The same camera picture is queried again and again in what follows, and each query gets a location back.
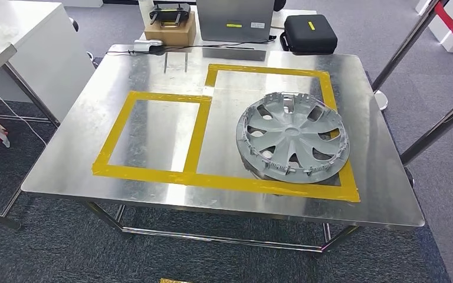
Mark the white power adapter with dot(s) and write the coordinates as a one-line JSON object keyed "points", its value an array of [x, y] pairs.
{"points": [[146, 45]]}

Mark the black remote controller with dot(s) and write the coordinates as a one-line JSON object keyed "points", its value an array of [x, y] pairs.
{"points": [[170, 9]]}

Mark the grey laptop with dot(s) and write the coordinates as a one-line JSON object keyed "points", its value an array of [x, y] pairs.
{"points": [[234, 15]]}

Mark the brown cardboard box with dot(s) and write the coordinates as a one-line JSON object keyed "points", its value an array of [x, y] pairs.
{"points": [[170, 37]]}

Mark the white block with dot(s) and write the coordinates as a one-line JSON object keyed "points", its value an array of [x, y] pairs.
{"points": [[451, 43]]}

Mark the silver plastic wheel hubcap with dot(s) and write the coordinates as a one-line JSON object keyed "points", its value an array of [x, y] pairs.
{"points": [[293, 133]]}

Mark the black zip case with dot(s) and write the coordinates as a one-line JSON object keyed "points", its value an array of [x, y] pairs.
{"points": [[308, 39]]}

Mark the stainless steel workbench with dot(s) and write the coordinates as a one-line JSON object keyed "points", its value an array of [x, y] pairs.
{"points": [[156, 133]]}

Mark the pale grey cabinet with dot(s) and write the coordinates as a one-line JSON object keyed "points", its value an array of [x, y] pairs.
{"points": [[50, 58]]}

